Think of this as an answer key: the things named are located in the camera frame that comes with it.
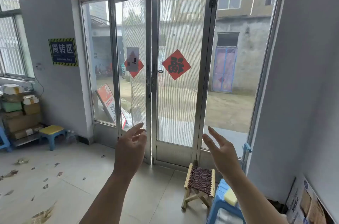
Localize person's left hand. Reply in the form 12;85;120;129
113;122;148;179

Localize person's right hand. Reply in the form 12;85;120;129
202;126;243;182

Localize cardboard scraps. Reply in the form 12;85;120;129
0;154;106;224

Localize person's left forearm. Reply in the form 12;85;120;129
79;172;133;224

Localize person's right forearm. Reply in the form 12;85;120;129
225;172;289;224

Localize grey tiled floor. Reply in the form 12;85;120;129
0;136;288;224

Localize woven wooden folding stool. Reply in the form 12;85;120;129
181;163;216;212

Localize fixed glass window panel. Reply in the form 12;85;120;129
78;0;120;149
200;0;291;161

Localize yellow sponge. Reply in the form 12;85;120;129
224;188;238;207

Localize low blue plastic stool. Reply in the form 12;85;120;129
206;178;247;224

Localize orange standing sign board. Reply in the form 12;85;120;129
95;84;127;129

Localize aluminium screen door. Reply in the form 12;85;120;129
110;0;155;165
151;0;215;171

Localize red diamond paper decoration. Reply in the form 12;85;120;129
124;57;144;79
162;49;192;81

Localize yellow top blue stool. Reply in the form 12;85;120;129
38;125;67;151

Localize purple metal door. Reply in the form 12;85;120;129
212;46;238;93

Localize grey paper notice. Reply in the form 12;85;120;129
126;47;140;72

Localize white printed poster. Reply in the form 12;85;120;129
285;175;337;224

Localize flat cardboard box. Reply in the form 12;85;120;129
10;125;44;140

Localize grey perforated metal platform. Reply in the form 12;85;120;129
10;132;41;147

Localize medium cardboard box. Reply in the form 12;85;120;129
23;102;41;115

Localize white parcel yellow tape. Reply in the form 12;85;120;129
22;95;40;105
1;83;25;96

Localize large cardboard box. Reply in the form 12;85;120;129
2;113;42;133

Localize grey concrete building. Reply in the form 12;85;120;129
90;0;281;95

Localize green box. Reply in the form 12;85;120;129
1;101;23;113

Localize brown wrapped parcel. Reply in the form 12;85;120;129
2;94;24;103

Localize barred window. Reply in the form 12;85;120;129
0;0;35;79

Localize blue plastic frame piece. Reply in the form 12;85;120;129
241;141;252;174

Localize blue striped border wall sign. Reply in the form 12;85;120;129
48;38;79;67

